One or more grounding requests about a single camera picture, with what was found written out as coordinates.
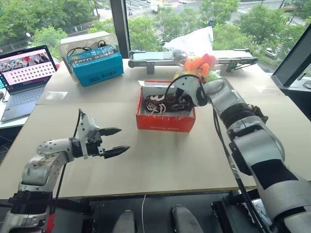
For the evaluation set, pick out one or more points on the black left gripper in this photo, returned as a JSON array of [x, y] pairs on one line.
[[93, 146]]

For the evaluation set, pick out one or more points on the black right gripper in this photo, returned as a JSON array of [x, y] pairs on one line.
[[179, 93]]

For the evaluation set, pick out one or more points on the maroon shoe with white laces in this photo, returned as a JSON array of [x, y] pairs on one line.
[[181, 105], [155, 104]]

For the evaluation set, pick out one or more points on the red cardboard shoebox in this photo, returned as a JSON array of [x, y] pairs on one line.
[[165, 122]]

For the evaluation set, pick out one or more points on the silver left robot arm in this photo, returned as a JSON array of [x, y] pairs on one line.
[[36, 167]]

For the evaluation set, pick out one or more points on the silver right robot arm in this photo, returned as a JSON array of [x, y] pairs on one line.
[[255, 136]]

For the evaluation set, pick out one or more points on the grey open laptop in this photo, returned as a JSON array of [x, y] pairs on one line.
[[24, 80]]

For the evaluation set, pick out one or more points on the orange plush toy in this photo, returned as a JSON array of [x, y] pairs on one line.
[[199, 63]]

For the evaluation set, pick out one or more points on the green plush toy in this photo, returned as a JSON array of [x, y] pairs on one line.
[[213, 76]]

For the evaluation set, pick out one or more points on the small conveyor belt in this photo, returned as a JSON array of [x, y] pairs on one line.
[[150, 59]]

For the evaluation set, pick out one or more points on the white plastic bag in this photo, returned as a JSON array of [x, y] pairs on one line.
[[194, 41]]

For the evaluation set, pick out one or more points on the blue cardboard box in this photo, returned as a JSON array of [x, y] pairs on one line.
[[99, 69]]

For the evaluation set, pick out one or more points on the grey rounded shape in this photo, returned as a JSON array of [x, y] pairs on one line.
[[185, 219], [125, 222]]

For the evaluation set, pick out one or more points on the dark window pillar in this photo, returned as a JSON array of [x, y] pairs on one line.
[[120, 26]]

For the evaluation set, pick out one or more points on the white plastic container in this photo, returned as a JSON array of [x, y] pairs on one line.
[[80, 41]]

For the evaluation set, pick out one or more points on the black monitor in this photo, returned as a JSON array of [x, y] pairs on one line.
[[292, 60]]

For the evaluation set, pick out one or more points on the black floor equipment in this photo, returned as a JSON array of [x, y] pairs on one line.
[[233, 216]]

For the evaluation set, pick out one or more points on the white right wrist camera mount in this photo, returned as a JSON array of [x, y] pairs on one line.
[[189, 85]]

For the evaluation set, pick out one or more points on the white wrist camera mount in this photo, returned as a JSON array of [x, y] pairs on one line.
[[189, 85], [88, 125]]

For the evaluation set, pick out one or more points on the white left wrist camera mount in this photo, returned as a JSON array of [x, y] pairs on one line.
[[88, 125]]

